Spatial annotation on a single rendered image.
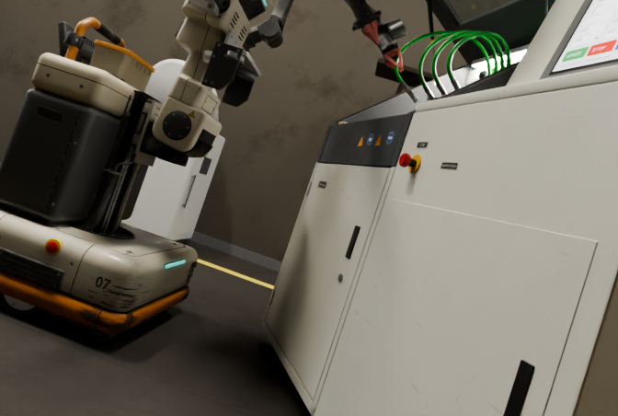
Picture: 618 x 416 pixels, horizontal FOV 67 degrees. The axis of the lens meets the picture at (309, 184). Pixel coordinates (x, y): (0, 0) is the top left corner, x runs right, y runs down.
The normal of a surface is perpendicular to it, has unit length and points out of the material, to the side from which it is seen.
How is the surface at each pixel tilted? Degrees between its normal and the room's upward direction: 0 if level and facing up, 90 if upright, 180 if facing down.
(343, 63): 90
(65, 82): 90
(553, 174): 90
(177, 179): 90
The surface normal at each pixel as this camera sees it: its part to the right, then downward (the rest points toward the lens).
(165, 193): -0.08, -0.07
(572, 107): -0.90, -0.32
